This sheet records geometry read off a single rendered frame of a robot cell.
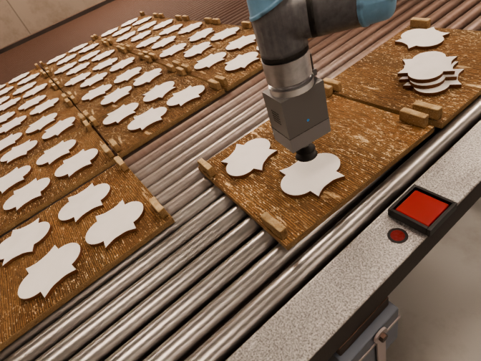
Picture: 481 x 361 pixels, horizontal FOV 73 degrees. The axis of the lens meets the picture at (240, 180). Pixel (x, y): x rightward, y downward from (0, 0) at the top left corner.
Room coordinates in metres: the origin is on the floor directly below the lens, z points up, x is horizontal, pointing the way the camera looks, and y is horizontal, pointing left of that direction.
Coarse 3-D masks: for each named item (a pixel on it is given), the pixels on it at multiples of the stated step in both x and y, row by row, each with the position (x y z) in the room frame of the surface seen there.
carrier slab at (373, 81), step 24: (384, 48) 0.89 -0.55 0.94; (456, 48) 0.74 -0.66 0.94; (480, 48) 0.69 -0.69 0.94; (360, 72) 0.81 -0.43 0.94; (384, 72) 0.76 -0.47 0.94; (480, 72) 0.60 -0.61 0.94; (360, 96) 0.70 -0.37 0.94; (384, 96) 0.66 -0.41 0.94; (408, 96) 0.62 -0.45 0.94; (432, 96) 0.59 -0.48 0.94; (456, 96) 0.55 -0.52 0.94; (432, 120) 0.51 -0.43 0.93
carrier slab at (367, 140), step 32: (256, 128) 0.74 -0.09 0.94; (352, 128) 0.59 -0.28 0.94; (384, 128) 0.55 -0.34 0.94; (416, 128) 0.51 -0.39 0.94; (288, 160) 0.57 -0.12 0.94; (352, 160) 0.49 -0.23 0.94; (384, 160) 0.45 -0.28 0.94; (224, 192) 0.56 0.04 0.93; (256, 192) 0.51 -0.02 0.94; (352, 192) 0.41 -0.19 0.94; (288, 224) 0.40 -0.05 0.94
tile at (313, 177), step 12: (324, 156) 0.52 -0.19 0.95; (336, 156) 0.51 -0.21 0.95; (288, 168) 0.53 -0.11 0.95; (300, 168) 0.52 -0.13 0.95; (312, 168) 0.50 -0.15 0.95; (324, 168) 0.49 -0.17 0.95; (336, 168) 0.48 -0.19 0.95; (288, 180) 0.50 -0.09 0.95; (300, 180) 0.48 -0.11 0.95; (312, 180) 0.47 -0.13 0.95; (324, 180) 0.46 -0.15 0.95; (336, 180) 0.45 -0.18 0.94; (288, 192) 0.47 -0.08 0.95; (300, 192) 0.45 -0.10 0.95; (312, 192) 0.44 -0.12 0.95
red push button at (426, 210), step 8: (416, 192) 0.36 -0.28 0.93; (408, 200) 0.35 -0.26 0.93; (416, 200) 0.34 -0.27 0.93; (424, 200) 0.34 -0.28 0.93; (432, 200) 0.33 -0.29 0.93; (400, 208) 0.34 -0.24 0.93; (408, 208) 0.33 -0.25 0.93; (416, 208) 0.33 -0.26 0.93; (424, 208) 0.32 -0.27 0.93; (432, 208) 0.32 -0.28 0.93; (440, 208) 0.31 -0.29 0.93; (416, 216) 0.31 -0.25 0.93; (424, 216) 0.31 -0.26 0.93; (432, 216) 0.30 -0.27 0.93; (424, 224) 0.30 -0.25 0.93
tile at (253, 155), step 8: (248, 144) 0.67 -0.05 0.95; (256, 144) 0.66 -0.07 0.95; (264, 144) 0.65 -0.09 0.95; (240, 152) 0.66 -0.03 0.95; (248, 152) 0.64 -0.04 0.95; (256, 152) 0.63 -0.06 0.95; (264, 152) 0.62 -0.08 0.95; (272, 152) 0.61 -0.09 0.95; (224, 160) 0.65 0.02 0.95; (232, 160) 0.64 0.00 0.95; (240, 160) 0.62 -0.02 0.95; (248, 160) 0.61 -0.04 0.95; (256, 160) 0.60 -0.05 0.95; (264, 160) 0.59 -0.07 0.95; (232, 168) 0.61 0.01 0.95; (240, 168) 0.60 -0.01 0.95; (248, 168) 0.58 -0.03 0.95; (256, 168) 0.57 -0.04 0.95; (232, 176) 0.59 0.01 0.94; (240, 176) 0.57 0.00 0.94
